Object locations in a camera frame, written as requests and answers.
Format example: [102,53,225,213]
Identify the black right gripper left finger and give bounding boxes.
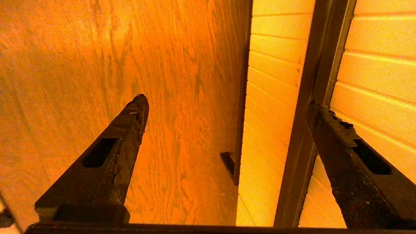
[35,94,150,225]

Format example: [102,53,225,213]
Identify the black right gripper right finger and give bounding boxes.
[306,100,416,229]

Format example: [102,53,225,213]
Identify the dark wooden bar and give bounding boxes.
[274,0,358,228]

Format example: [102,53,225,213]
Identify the white ribbed drawer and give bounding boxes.
[236,0,416,228]

